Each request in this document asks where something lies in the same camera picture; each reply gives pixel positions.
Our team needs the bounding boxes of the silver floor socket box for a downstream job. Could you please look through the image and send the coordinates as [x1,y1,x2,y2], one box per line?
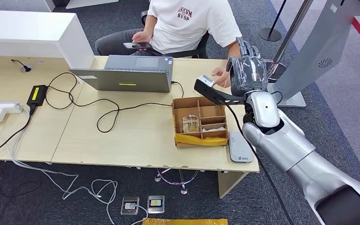
[120,195,140,216]
[147,195,165,214]

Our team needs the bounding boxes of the person's left hand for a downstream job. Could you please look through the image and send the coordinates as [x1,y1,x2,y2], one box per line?
[211,67,232,89]

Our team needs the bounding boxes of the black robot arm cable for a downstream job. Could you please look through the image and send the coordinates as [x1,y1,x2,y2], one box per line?
[224,90,295,225]

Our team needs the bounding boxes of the clear plastic film wrap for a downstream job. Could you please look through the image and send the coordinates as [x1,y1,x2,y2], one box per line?
[229,56,269,95]

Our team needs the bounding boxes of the white cards in divider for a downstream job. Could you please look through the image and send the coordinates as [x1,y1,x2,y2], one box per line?
[201,126,227,133]

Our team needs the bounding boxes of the white power cable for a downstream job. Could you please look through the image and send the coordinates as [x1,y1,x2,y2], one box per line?
[7,104,149,225]

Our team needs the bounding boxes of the person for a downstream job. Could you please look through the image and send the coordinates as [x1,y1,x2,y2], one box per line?
[94,0,243,89]

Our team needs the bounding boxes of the cardboard divider box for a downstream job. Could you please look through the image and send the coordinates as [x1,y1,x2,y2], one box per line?
[172,97,229,148]

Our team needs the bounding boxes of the white furniture panel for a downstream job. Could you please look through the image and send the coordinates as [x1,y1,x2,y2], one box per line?
[66,0,120,10]

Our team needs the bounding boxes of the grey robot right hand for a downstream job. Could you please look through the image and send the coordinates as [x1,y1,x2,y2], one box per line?
[225,37,269,97]

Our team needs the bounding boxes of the grey kiosk stand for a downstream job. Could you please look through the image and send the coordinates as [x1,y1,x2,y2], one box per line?
[267,0,360,108]

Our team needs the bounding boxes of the black stanchion post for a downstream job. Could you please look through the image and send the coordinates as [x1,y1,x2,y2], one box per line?
[258,0,289,43]

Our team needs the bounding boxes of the light wood desk leg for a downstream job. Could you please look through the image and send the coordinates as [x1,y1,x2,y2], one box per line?
[217,171,249,199]

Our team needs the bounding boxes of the chrome stanchion post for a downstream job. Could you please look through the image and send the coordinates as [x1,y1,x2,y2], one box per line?
[265,0,314,83]

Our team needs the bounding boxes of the white counter partition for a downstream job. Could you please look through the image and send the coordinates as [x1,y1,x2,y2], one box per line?
[0,10,96,69]

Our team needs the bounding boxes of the chrome stool base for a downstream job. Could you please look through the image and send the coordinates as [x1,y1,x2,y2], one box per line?
[154,168,205,195]

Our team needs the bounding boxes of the grey desk cable grommet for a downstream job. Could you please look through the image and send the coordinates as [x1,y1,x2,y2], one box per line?
[21,62,35,74]

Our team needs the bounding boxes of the person's right hand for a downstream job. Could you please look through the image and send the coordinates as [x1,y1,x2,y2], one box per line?
[131,31,153,44]

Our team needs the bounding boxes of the black mains cable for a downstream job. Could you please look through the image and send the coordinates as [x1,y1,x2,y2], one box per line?
[0,105,36,158]

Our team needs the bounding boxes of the black laptop charger cable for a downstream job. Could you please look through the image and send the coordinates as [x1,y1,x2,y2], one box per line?
[45,72,185,134]

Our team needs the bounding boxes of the grey laptop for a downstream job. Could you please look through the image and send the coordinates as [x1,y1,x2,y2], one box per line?
[69,55,174,93]

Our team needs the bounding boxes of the white power strip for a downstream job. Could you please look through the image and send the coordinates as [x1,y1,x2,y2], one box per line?
[0,102,24,114]

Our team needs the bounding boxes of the black office chair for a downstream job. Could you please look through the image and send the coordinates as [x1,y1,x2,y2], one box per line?
[140,11,210,60]

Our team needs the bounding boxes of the grey white card reader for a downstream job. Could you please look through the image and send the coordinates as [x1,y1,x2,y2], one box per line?
[228,131,255,163]

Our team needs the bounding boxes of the black laptop power adapter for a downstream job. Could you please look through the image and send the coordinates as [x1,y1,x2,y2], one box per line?
[27,84,49,107]

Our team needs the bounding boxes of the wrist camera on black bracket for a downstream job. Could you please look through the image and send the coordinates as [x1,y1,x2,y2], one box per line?
[194,74,249,106]

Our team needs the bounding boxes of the black smartphone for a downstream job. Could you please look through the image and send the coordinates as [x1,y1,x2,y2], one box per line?
[123,41,153,51]

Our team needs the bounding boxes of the short black desk cable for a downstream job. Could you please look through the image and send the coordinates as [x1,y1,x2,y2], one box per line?
[11,59,32,72]

